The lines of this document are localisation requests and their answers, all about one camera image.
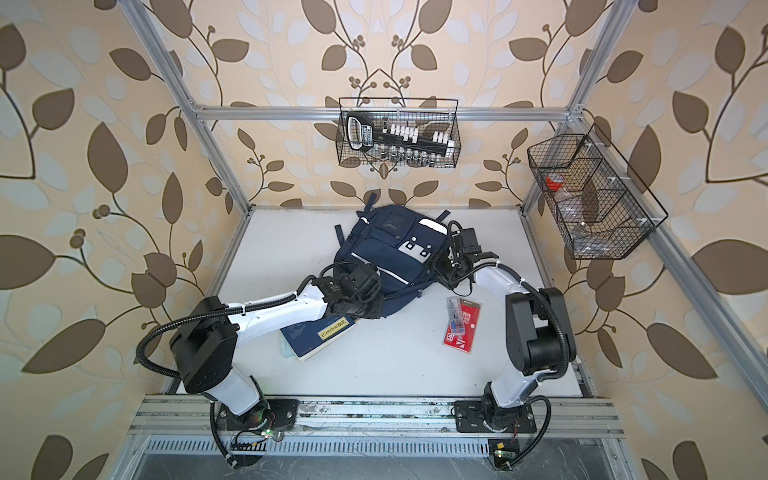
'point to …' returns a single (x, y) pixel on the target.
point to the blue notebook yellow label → (304, 338)
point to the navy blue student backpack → (396, 242)
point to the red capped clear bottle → (555, 181)
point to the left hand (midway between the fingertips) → (386, 307)
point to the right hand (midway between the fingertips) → (429, 272)
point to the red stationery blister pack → (462, 321)
